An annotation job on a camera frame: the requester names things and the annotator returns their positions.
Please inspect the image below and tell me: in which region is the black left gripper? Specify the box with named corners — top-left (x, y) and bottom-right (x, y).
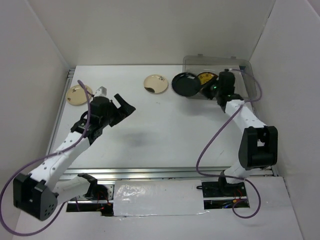
top-left (100, 94), bottom-right (135, 128)

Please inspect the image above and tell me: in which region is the cream plate with brown motifs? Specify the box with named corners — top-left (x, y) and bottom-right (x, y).
top-left (65, 84), bottom-right (88, 106)

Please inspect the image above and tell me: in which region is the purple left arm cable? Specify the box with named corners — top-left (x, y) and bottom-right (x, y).
top-left (0, 79), bottom-right (95, 237)

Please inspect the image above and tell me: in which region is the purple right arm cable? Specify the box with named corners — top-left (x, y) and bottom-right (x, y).
top-left (196, 68), bottom-right (263, 219)

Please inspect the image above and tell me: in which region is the black glossy plate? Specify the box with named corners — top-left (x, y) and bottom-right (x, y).
top-left (171, 72), bottom-right (202, 97)

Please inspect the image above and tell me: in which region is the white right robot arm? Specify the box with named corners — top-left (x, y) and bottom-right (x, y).
top-left (203, 68), bottom-right (278, 196)

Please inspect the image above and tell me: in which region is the cream plate with black patch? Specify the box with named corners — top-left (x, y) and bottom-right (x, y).
top-left (143, 74), bottom-right (169, 94)

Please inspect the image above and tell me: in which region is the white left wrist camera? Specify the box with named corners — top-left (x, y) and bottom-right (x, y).
top-left (93, 86), bottom-right (107, 98)

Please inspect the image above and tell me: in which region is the yellow patterned plate brown rim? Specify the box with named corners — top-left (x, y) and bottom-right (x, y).
top-left (197, 71), bottom-right (218, 86)

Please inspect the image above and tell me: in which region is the white foil-covered panel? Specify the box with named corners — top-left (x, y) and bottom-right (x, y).
top-left (113, 180), bottom-right (205, 217)

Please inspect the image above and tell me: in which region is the clear plastic bin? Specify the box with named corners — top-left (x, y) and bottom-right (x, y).
top-left (182, 55), bottom-right (257, 99)

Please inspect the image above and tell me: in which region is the aluminium front rail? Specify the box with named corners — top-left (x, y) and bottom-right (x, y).
top-left (59, 166), bottom-right (276, 181)

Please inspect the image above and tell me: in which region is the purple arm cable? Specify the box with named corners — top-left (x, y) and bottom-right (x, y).
top-left (0, 79), bottom-right (95, 237)
top-left (196, 68), bottom-right (263, 219)

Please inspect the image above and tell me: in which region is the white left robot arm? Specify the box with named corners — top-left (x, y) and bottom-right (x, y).
top-left (13, 94), bottom-right (136, 221)

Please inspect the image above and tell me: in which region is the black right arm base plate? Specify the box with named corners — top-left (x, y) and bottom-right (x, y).
top-left (196, 181), bottom-right (247, 200)

